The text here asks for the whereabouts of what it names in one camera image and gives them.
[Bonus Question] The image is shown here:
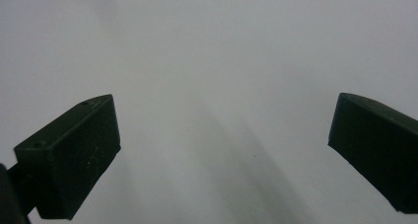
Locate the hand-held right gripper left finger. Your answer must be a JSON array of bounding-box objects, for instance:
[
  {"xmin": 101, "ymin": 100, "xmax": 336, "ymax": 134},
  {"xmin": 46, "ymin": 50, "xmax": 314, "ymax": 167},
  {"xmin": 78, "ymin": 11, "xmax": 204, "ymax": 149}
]
[{"xmin": 9, "ymin": 94, "xmax": 122, "ymax": 221}]

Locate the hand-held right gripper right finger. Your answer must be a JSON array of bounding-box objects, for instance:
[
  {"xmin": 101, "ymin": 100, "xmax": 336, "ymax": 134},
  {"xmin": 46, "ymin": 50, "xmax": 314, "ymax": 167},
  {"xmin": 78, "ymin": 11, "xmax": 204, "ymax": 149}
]
[{"xmin": 327, "ymin": 92, "xmax": 418, "ymax": 215}]

